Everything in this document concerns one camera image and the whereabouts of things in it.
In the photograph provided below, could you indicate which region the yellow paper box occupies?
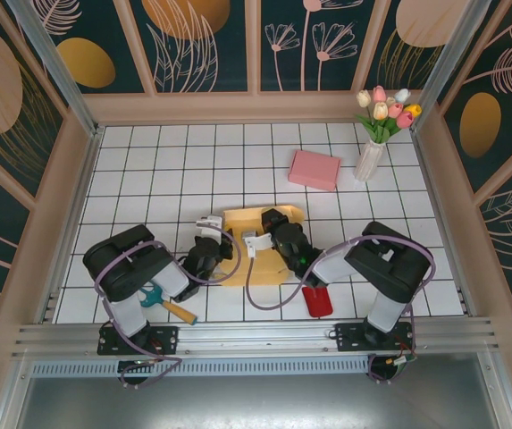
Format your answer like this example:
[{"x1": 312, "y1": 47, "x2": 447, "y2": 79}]
[{"x1": 217, "y1": 204, "x2": 306, "y2": 288}]

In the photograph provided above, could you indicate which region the pink paper box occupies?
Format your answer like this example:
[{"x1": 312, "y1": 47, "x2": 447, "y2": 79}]
[{"x1": 287, "y1": 149, "x2": 342, "y2": 192}]

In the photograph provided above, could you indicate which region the red toy shovel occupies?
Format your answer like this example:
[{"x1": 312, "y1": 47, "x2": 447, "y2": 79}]
[{"x1": 301, "y1": 285, "x2": 335, "y2": 319}]

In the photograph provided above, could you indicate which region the teal garden fork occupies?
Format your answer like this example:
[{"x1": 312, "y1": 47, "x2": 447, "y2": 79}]
[{"x1": 138, "y1": 285, "x2": 198, "y2": 325}]

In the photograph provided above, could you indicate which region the white ribbed vase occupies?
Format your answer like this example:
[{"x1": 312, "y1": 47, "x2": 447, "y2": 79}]
[{"x1": 353, "y1": 139, "x2": 386, "y2": 183}]

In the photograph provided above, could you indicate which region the tulip bouquet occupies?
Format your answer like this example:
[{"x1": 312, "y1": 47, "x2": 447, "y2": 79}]
[{"x1": 354, "y1": 85, "x2": 423, "y2": 145}]

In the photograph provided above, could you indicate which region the grey metal sheet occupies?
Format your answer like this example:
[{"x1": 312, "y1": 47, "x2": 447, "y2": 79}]
[{"x1": 0, "y1": 374, "x2": 512, "y2": 429}]

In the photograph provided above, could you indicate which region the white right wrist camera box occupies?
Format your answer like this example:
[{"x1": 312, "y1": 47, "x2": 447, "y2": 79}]
[{"x1": 241, "y1": 231, "x2": 275, "y2": 259}]

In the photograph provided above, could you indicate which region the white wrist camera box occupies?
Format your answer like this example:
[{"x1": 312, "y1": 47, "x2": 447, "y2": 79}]
[
  {"x1": 195, "y1": 214, "x2": 224, "y2": 239},
  {"x1": 241, "y1": 231, "x2": 275, "y2": 259}
]

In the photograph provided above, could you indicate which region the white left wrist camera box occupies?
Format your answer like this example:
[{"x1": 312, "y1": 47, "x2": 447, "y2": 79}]
[{"x1": 195, "y1": 214, "x2": 224, "y2": 239}]

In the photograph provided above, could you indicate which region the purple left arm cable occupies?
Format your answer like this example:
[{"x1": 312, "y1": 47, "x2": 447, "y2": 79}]
[{"x1": 93, "y1": 227, "x2": 243, "y2": 389}]

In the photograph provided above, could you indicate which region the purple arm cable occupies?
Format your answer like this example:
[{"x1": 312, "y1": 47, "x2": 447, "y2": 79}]
[
  {"x1": 244, "y1": 235, "x2": 438, "y2": 384},
  {"x1": 93, "y1": 227, "x2": 243, "y2": 389}
]

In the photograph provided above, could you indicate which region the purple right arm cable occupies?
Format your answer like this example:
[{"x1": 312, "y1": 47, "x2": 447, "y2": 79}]
[{"x1": 244, "y1": 235, "x2": 438, "y2": 384}]

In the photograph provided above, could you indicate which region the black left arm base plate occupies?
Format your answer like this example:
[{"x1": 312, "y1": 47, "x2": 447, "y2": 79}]
[{"x1": 97, "y1": 324, "x2": 180, "y2": 357}]

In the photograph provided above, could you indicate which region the aluminium mounting rail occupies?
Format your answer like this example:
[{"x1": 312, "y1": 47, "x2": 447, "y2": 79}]
[{"x1": 12, "y1": 316, "x2": 500, "y2": 362}]

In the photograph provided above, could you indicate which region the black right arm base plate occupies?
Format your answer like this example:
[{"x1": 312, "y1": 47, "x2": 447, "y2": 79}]
[{"x1": 334, "y1": 322, "x2": 417, "y2": 354}]

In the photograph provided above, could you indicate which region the slotted cable tray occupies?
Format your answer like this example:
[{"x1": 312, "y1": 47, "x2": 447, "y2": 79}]
[{"x1": 29, "y1": 359, "x2": 371, "y2": 377}]

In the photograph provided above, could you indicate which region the aluminium side rail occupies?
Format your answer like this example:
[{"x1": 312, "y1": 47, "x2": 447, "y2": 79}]
[
  {"x1": 36, "y1": 126, "x2": 105, "y2": 324},
  {"x1": 410, "y1": 128, "x2": 480, "y2": 317}
]

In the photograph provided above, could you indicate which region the aluminium frame post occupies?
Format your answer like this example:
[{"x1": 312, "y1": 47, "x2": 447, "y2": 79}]
[
  {"x1": 409, "y1": 0, "x2": 493, "y2": 130},
  {"x1": 4, "y1": 0, "x2": 105, "y2": 138}
]

